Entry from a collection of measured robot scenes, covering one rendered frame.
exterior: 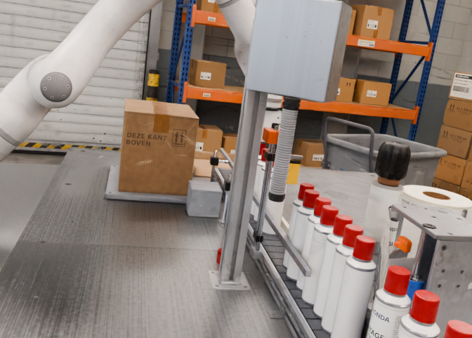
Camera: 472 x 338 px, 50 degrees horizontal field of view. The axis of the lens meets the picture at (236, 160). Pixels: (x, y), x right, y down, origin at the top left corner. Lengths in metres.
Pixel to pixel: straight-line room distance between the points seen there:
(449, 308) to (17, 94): 1.08
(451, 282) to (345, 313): 0.19
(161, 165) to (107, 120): 3.82
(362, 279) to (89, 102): 4.75
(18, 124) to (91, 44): 0.26
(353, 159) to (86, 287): 2.74
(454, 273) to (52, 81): 0.94
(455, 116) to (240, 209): 4.00
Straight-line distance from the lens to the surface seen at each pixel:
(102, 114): 5.47
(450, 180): 5.02
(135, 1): 1.33
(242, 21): 1.44
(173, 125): 1.66
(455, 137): 4.99
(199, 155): 2.34
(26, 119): 1.35
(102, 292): 1.13
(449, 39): 7.25
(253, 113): 1.09
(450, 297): 0.86
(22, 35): 5.39
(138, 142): 1.66
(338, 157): 3.74
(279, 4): 1.02
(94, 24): 1.33
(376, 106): 5.69
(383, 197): 1.37
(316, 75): 0.99
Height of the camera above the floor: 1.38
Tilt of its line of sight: 13 degrees down
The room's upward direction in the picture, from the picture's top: 8 degrees clockwise
